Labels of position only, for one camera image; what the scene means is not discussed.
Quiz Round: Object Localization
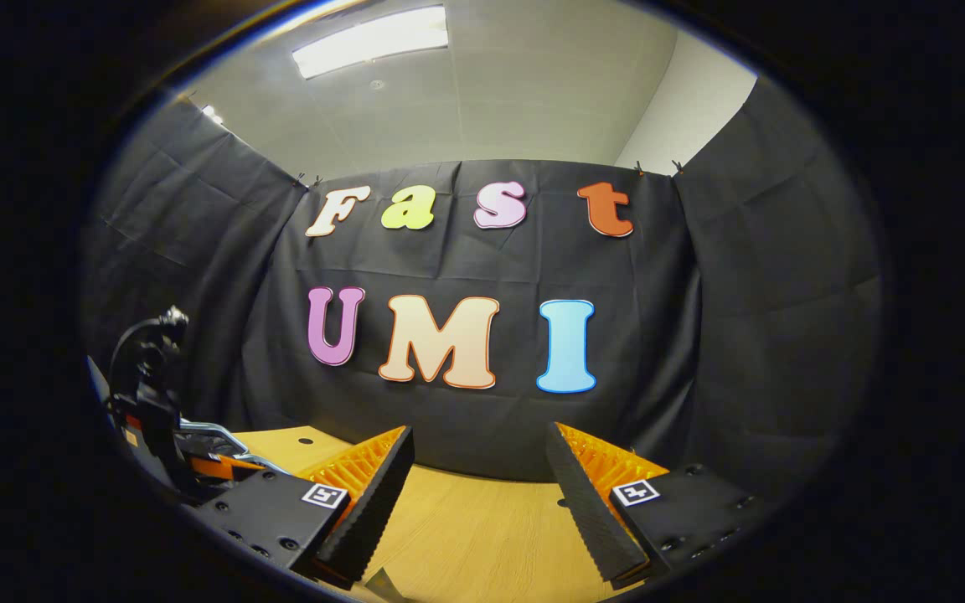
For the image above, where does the ceiling light panel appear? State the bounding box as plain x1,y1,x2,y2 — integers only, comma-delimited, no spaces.
292,4,450,80

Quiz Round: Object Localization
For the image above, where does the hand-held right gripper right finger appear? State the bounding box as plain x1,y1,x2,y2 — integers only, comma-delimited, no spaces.
544,421,764,585

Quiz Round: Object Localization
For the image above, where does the black backdrop cloth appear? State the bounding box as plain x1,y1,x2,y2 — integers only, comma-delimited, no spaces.
80,80,884,503

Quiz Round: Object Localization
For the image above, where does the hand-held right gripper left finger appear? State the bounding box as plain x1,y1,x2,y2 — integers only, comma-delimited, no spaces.
189,425,416,590

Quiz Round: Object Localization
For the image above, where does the light blue suitcase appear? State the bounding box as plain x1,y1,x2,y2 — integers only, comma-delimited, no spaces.
179,417,286,478

